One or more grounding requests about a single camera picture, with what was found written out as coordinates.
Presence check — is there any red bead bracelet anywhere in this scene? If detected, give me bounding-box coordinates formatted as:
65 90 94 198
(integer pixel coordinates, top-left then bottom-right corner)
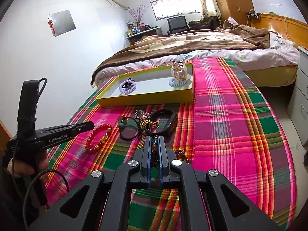
85 124 113 154

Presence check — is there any black fitness band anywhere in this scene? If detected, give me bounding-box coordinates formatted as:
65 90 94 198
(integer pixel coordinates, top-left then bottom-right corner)
146 109 178 137

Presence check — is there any dark garnet bead bracelet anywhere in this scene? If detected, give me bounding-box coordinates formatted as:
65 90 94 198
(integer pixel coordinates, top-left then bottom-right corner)
151 136 191 169

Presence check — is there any light blue spiral hair tie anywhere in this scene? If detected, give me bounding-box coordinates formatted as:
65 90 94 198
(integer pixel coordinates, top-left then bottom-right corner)
168 77 193 88

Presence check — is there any silver wall panel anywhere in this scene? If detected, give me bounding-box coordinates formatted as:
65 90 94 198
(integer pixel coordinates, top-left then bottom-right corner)
48 10 76 37

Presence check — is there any grey drawer nightstand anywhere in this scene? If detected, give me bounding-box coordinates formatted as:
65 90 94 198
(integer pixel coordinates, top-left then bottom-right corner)
287 46 308 146

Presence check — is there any wooden wardrobe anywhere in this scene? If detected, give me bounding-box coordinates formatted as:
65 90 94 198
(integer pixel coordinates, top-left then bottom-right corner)
208 0 255 26

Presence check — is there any rose gold hair claw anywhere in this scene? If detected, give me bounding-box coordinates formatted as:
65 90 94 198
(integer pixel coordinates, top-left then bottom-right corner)
171 60 187 82

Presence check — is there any black cable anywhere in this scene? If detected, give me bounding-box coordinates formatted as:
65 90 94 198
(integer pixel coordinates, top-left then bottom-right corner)
22 169 71 230

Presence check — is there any plaid pink tablecloth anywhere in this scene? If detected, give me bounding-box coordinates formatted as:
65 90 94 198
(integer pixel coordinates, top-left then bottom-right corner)
46 57 296 230

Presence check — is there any wooden headboard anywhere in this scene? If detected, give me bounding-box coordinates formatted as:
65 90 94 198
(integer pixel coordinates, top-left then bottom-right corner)
251 14 308 48

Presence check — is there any yellow shallow tray box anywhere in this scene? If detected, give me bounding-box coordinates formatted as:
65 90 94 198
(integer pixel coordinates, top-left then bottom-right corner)
96 63 194 107

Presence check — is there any gold chain bracelet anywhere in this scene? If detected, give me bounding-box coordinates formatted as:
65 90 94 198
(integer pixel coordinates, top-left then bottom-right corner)
139 119 160 133

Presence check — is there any bed with brown blanket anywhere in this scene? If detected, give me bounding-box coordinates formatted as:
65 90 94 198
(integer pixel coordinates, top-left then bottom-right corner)
91 21 300 87

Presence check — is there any cluttered desk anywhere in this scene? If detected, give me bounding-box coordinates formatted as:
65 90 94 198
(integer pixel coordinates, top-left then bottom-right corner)
127 27 163 45

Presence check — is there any dried branch bouquet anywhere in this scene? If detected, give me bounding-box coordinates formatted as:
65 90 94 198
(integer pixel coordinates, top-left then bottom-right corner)
128 4 149 25

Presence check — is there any black office chair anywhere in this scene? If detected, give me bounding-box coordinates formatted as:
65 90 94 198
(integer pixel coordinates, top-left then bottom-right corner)
167 16 189 34

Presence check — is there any left hand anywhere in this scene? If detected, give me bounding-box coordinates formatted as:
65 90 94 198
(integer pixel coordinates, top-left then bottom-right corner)
14 150 49 178

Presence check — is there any black hair tie small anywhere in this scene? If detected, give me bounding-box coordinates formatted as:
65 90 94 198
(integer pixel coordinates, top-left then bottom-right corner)
125 78 135 87

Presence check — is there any pearl crystal bracelet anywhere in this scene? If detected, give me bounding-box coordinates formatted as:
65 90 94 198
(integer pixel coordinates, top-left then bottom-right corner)
134 109 151 122

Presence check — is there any purple spiral hair tie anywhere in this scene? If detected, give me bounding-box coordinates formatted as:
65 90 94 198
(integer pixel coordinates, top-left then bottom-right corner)
118 79 137 95

